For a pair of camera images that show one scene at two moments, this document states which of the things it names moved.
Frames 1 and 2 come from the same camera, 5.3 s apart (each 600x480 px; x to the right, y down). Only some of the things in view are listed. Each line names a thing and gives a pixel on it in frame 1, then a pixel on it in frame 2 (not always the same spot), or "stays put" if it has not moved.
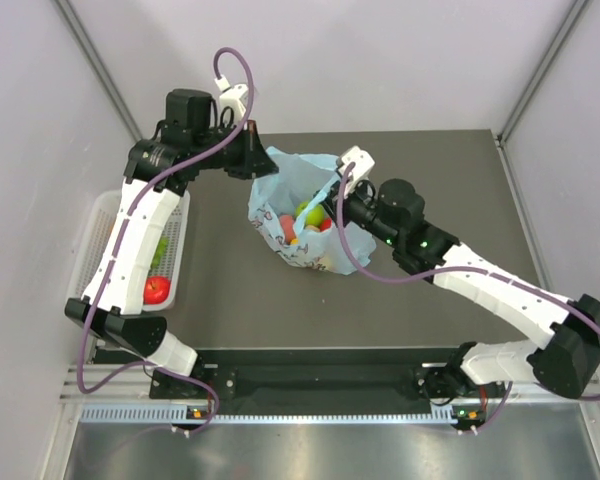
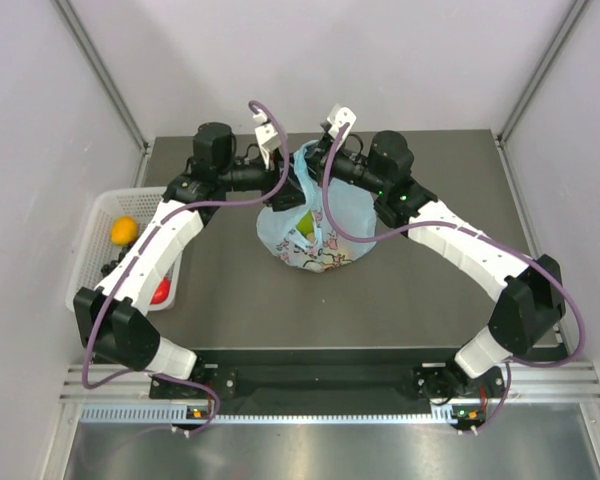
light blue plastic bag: (283, 195) stays put
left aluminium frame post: (98, 68) stays put
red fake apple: (156, 289) stays put
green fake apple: (315, 214) to (306, 224)
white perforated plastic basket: (99, 231) stays put
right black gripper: (328, 202) to (315, 155)
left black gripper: (254, 162) to (293, 195)
